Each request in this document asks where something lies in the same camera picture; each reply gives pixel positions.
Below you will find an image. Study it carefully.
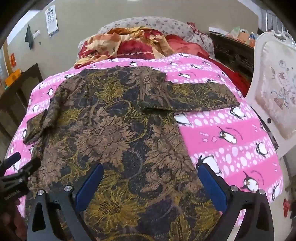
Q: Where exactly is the brown floral shirt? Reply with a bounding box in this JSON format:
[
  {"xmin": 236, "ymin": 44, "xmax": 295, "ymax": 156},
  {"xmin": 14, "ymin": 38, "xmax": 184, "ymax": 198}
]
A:
[{"xmin": 23, "ymin": 66, "xmax": 241, "ymax": 241}]

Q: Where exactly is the red cloth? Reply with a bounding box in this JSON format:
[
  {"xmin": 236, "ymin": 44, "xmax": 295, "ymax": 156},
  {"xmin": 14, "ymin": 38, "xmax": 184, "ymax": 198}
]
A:
[{"xmin": 208, "ymin": 57, "xmax": 251, "ymax": 98}]

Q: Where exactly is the person's left hand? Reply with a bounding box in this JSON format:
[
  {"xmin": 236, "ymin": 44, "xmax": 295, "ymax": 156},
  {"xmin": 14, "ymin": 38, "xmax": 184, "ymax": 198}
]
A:
[{"xmin": 0, "ymin": 198, "xmax": 27, "ymax": 241}]

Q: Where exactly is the pink penguin blanket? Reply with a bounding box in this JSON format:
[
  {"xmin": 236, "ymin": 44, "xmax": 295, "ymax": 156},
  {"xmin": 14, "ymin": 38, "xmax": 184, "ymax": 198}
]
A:
[{"xmin": 5, "ymin": 53, "xmax": 284, "ymax": 241}]

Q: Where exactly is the dark wooden cabinet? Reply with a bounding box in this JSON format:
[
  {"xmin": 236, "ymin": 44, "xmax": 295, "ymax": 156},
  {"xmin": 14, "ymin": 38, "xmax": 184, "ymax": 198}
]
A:
[{"xmin": 0, "ymin": 63, "xmax": 44, "ymax": 139}]

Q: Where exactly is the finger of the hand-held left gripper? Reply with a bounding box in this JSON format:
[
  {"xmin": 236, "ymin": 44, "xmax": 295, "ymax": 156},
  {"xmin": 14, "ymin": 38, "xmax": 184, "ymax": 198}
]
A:
[
  {"xmin": 13, "ymin": 158, "xmax": 42, "ymax": 180},
  {"xmin": 0, "ymin": 152, "xmax": 22, "ymax": 171}
]

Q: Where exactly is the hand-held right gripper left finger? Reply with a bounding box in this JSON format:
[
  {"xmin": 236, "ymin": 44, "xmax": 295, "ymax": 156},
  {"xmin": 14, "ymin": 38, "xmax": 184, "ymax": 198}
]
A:
[{"xmin": 26, "ymin": 163, "xmax": 104, "ymax": 241}]

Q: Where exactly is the window grille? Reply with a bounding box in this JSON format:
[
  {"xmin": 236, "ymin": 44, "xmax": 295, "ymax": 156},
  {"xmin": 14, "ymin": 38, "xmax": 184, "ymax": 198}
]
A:
[{"xmin": 257, "ymin": 9, "xmax": 289, "ymax": 33}]

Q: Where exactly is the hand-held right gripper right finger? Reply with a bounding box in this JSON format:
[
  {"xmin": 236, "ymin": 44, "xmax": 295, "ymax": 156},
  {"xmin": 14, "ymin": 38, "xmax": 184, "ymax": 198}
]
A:
[{"xmin": 196, "ymin": 162, "xmax": 275, "ymax": 241}]

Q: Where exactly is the white ornate chair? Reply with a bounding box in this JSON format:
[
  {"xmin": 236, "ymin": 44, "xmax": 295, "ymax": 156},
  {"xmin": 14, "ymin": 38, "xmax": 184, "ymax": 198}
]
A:
[{"xmin": 245, "ymin": 31, "xmax": 296, "ymax": 160}]

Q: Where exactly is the white wall chart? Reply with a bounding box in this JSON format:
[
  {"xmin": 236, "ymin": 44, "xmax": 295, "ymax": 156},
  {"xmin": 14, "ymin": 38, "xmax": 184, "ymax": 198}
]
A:
[{"xmin": 45, "ymin": 5, "xmax": 59, "ymax": 36}]

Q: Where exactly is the grey floral pillow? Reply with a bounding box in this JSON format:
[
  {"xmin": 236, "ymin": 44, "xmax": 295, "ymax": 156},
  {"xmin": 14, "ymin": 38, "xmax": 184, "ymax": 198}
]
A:
[{"xmin": 97, "ymin": 16, "xmax": 215, "ymax": 58}]

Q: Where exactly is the green hanging cloth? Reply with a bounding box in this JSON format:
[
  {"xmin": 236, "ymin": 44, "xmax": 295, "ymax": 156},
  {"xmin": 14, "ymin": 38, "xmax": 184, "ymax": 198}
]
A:
[{"xmin": 25, "ymin": 24, "xmax": 34, "ymax": 50}]

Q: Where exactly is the orange box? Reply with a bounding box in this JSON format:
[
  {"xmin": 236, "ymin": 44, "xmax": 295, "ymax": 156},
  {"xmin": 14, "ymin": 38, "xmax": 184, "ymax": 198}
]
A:
[{"xmin": 5, "ymin": 68, "xmax": 23, "ymax": 86}]

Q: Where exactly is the red embroidered pillow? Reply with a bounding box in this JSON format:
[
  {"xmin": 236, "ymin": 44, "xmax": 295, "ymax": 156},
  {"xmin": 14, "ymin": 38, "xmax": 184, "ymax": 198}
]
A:
[{"xmin": 165, "ymin": 34, "xmax": 210, "ymax": 57}]

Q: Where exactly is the red orange floral quilt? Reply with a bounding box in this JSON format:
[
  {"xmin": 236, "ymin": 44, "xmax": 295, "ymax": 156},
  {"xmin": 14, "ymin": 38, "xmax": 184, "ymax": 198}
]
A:
[{"xmin": 74, "ymin": 27, "xmax": 171, "ymax": 69}]

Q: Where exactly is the dark carved wooden headboard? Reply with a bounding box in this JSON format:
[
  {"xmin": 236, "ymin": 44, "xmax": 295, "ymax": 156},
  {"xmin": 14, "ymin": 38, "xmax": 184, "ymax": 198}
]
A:
[{"xmin": 209, "ymin": 31, "xmax": 257, "ymax": 77}]

